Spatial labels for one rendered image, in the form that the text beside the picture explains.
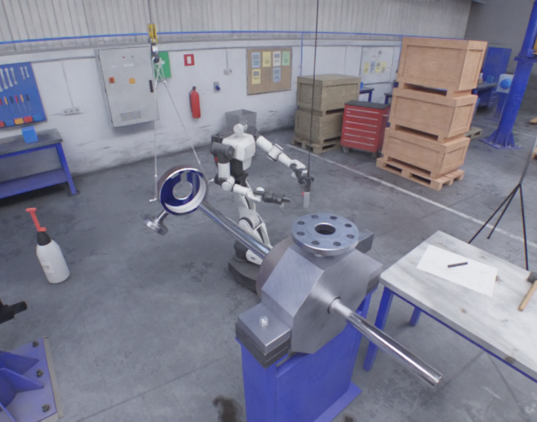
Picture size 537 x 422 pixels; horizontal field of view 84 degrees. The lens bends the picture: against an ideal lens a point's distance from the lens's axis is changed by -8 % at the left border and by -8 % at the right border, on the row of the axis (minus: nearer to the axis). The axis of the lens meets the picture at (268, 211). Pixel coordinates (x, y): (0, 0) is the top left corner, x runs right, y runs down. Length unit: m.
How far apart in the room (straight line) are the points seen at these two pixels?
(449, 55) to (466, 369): 3.96
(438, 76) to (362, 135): 1.68
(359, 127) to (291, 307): 5.18
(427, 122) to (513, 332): 3.94
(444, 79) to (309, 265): 4.38
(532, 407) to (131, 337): 2.92
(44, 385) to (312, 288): 2.13
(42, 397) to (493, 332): 2.72
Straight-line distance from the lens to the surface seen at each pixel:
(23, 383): 2.79
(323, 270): 1.20
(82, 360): 2.87
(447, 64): 5.27
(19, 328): 3.40
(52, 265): 3.55
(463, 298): 2.00
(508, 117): 8.51
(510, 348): 1.86
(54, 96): 5.91
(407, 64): 5.55
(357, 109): 6.11
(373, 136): 6.11
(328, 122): 6.37
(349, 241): 1.20
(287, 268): 1.27
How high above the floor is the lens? 2.09
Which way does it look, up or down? 30 degrees down
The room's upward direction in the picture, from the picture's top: straight up
